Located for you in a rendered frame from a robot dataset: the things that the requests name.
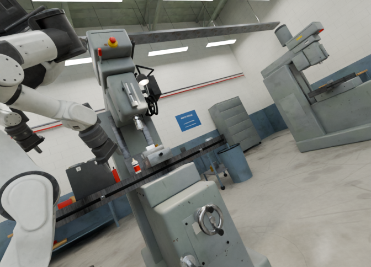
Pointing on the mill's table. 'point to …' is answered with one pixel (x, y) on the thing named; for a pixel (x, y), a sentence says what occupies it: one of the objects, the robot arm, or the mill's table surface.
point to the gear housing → (114, 68)
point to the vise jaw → (152, 151)
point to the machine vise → (152, 160)
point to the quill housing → (120, 97)
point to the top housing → (121, 37)
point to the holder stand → (88, 179)
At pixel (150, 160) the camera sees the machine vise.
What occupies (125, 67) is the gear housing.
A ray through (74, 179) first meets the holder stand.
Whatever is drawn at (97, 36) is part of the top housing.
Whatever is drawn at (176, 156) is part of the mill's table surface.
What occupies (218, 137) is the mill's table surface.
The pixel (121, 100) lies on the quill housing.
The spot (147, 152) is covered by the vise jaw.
